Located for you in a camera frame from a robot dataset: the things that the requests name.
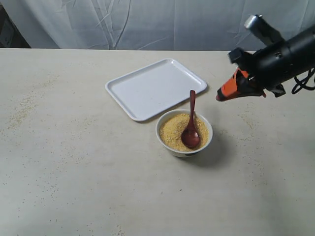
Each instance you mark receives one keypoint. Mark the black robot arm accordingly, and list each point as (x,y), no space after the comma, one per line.
(302,48)

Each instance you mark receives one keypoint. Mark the white rectangular plastic tray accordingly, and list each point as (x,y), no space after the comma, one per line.
(153,89)

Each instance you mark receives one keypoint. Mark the white ceramic bowl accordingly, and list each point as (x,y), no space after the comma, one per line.
(176,153)

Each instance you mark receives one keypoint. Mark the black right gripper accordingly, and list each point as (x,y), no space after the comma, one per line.
(264,69)

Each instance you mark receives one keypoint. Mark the white backdrop curtain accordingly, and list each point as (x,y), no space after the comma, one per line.
(197,25)

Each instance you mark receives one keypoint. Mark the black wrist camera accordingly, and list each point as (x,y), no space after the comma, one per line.
(237,56)

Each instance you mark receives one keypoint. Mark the brown wooden spoon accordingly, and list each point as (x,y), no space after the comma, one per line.
(189,136)

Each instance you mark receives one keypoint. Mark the yellow millet grains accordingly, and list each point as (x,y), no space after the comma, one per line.
(171,130)

